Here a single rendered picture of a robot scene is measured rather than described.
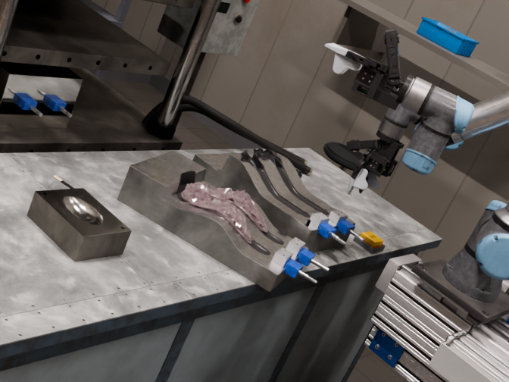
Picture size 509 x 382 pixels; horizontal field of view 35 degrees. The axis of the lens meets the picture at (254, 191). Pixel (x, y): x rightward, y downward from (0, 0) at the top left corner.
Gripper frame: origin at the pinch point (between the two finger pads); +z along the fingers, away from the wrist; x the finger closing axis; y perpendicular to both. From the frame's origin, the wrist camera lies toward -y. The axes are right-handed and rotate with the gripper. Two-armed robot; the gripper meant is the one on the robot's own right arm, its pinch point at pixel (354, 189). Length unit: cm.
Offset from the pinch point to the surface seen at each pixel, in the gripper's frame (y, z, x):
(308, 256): 10.3, 14.0, -28.3
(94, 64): -79, 0, -42
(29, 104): -75, 13, -65
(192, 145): -202, 101, 178
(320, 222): 1.3, 10.1, -12.8
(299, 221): -2.7, 11.9, -17.6
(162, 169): -32, 10, -50
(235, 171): -30.6, 11.2, -17.7
